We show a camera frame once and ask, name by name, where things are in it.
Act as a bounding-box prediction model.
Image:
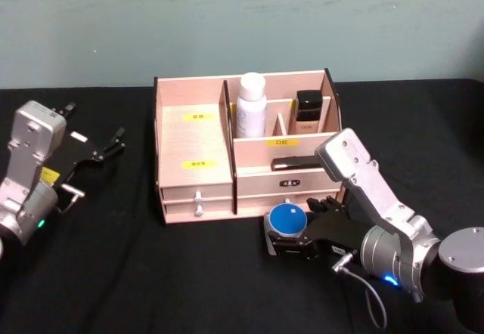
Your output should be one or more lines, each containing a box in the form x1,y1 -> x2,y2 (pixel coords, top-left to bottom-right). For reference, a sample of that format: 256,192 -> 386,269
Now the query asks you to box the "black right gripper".
268,194 -> 371,263

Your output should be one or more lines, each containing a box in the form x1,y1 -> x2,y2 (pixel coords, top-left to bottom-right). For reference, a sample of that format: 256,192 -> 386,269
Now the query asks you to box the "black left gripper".
39,102 -> 127,190

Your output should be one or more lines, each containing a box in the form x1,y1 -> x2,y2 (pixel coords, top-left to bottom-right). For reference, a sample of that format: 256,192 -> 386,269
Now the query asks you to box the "blue round cosmetic compact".
263,203 -> 310,256

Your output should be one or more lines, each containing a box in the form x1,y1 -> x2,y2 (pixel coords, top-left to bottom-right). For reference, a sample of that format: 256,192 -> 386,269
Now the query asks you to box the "wide wooden drawer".
235,170 -> 343,199
236,193 -> 315,218

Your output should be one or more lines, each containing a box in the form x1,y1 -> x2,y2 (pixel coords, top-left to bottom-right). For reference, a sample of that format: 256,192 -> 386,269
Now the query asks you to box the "pale wooden desk organizer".
153,66 -> 347,227

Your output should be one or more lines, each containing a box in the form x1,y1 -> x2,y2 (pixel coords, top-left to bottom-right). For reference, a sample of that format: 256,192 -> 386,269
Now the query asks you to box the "black square-capped cosmetic bottle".
288,90 -> 323,135

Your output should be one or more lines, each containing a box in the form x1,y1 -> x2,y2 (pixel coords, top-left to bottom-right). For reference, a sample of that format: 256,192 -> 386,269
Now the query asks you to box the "narrow wooden drawer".
162,199 -> 234,225
160,183 -> 234,203

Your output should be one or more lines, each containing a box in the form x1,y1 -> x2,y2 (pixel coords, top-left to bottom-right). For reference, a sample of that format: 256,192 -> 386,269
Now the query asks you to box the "white cylindrical bottle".
235,72 -> 267,139

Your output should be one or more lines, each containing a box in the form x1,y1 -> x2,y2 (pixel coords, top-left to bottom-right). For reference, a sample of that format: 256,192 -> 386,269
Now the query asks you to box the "black table cloth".
0,78 -> 484,334

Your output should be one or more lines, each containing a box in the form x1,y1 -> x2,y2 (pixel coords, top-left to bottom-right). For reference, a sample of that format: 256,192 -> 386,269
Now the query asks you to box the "left gripper cable with plug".
57,183 -> 86,215

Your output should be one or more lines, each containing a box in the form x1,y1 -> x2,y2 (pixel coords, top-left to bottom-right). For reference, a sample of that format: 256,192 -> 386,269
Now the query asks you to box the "gripper cable with plug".
57,183 -> 86,215
331,252 -> 389,330

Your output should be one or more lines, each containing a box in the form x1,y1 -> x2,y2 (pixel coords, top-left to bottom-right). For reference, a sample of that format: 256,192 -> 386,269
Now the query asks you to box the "right gripper cable with plug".
331,252 -> 389,330

